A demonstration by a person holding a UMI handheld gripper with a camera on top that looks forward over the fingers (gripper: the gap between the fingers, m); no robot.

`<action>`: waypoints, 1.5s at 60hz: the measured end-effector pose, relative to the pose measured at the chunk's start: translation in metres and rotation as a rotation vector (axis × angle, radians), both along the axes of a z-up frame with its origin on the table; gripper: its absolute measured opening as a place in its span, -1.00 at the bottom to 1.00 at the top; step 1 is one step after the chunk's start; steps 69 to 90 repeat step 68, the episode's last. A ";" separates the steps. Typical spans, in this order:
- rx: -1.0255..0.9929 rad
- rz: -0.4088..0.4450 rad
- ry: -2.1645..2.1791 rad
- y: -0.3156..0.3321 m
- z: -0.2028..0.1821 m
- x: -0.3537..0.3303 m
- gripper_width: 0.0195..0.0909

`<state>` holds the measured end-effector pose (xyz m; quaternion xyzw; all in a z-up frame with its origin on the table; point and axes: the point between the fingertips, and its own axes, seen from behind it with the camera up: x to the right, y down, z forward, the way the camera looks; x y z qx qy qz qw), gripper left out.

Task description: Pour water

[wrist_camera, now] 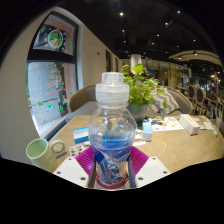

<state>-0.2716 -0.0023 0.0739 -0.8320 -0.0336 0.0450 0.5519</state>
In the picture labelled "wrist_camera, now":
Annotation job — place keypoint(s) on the white round column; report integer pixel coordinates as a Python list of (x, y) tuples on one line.
[(135, 63)]

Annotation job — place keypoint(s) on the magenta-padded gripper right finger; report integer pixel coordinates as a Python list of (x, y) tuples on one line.
[(151, 169)]

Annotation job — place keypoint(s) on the small blue tissue box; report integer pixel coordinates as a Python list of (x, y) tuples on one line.
[(147, 130)]

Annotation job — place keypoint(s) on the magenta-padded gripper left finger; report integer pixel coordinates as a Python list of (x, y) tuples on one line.
[(71, 170)]

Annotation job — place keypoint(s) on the blister pack of pills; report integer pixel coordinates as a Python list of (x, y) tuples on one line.
[(76, 150)]

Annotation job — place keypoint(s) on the window with holiday stickers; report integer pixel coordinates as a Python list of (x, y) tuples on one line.
[(50, 80)]

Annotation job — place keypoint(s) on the green potted plant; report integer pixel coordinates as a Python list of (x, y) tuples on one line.
[(141, 86)]

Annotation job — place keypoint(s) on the group of round-backed chairs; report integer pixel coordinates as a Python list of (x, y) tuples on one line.
[(203, 98)]

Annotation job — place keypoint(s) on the white rectangular box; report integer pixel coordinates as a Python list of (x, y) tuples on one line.
[(189, 124)]

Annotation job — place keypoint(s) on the pale green ceramic mug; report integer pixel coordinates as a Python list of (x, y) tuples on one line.
[(41, 155)]

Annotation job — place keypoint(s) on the clear blue-labelled water bottle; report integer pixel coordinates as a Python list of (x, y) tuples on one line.
[(111, 133)]

